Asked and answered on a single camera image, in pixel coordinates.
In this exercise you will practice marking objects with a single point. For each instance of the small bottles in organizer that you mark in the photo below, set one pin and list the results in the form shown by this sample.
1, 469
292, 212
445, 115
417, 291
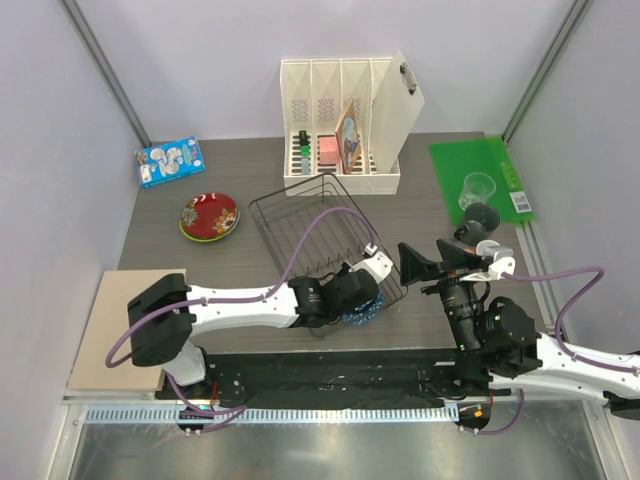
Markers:
305, 152

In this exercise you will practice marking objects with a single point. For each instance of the blue picture box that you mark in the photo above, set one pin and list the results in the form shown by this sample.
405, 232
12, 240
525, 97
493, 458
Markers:
168, 162

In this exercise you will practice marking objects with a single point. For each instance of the perforated metal rail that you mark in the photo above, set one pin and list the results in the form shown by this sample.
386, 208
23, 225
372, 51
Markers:
178, 413

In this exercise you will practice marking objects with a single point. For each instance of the picture book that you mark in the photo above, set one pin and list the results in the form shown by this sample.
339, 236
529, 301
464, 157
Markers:
348, 137

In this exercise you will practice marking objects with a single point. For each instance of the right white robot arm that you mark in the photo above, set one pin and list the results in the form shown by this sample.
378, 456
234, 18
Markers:
498, 342

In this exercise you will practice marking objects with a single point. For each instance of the black wire dish rack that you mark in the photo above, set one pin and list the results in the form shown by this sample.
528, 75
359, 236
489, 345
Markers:
283, 216

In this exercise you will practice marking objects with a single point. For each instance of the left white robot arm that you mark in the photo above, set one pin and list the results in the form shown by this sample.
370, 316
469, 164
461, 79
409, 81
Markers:
166, 315

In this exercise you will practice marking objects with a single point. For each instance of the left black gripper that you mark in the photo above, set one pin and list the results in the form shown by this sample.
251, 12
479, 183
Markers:
342, 272

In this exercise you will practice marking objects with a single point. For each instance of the green plastic folder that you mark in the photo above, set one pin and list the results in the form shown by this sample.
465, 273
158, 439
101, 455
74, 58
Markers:
455, 161

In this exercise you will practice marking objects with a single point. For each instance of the yellow-green plate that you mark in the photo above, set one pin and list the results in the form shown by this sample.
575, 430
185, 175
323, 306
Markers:
209, 231

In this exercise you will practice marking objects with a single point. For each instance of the grey mug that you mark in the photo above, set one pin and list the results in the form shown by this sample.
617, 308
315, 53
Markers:
479, 222

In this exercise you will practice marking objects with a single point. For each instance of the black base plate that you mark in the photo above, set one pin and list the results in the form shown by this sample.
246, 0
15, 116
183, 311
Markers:
323, 380

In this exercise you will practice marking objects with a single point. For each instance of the pink box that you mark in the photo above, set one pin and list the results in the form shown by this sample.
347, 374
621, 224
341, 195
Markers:
328, 150

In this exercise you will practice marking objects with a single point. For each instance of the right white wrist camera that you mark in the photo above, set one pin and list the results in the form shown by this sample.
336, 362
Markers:
502, 263

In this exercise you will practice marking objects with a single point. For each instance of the beige wooden board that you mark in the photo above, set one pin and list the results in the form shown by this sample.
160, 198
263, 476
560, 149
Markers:
107, 322

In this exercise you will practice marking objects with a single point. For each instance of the pink mug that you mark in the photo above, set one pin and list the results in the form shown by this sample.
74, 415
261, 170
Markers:
483, 248

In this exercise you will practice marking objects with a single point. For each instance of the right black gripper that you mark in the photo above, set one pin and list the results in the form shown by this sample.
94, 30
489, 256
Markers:
415, 268

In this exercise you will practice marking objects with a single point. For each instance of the blue patterned bowl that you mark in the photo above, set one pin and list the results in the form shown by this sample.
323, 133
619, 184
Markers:
365, 313

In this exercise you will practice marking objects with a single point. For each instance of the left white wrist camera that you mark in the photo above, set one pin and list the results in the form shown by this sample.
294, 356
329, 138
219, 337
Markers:
375, 262

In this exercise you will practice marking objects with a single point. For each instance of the white clipboard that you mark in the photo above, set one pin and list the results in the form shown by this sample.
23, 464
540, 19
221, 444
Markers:
396, 104

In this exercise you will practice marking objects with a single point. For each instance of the dark red plate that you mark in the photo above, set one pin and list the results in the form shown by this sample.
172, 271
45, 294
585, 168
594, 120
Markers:
208, 206

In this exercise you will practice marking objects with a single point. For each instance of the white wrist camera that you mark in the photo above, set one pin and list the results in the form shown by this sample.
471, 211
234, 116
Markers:
502, 263
375, 262

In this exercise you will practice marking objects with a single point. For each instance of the white file organizer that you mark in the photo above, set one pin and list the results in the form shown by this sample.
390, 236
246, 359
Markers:
327, 107

